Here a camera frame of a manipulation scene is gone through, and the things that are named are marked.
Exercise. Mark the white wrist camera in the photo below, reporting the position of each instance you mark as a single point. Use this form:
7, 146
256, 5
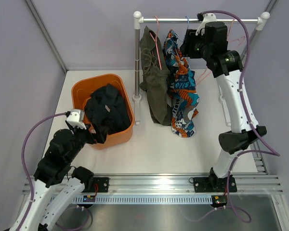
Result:
74, 119
207, 17

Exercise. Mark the metal clothes rack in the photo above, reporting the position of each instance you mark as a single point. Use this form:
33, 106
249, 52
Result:
250, 26

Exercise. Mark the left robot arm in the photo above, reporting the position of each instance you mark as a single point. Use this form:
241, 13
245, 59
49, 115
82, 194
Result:
40, 212

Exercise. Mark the dark navy shorts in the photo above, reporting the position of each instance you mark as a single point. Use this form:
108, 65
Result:
106, 107

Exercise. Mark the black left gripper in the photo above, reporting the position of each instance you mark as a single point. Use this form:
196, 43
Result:
101, 136

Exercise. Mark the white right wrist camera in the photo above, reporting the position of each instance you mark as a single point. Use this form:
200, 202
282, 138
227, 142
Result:
207, 17

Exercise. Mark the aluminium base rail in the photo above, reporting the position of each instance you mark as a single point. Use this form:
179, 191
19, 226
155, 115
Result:
177, 184

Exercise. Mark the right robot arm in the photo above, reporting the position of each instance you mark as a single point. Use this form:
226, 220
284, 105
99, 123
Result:
209, 43

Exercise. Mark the pink hanger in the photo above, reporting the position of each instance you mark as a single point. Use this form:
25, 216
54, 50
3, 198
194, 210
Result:
155, 39
239, 42

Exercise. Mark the orange plastic basket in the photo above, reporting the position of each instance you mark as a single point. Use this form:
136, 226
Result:
82, 91

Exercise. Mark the olive green shorts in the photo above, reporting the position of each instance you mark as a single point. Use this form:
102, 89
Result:
155, 80

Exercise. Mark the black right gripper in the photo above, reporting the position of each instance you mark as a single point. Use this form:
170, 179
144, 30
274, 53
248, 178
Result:
186, 47

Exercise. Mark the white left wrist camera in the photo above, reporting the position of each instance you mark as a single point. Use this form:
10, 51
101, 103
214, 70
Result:
74, 119

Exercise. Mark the white slotted cable duct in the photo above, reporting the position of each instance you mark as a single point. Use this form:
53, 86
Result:
100, 199

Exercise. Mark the colourful patterned shorts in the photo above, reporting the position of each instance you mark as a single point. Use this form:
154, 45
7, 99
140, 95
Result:
181, 88

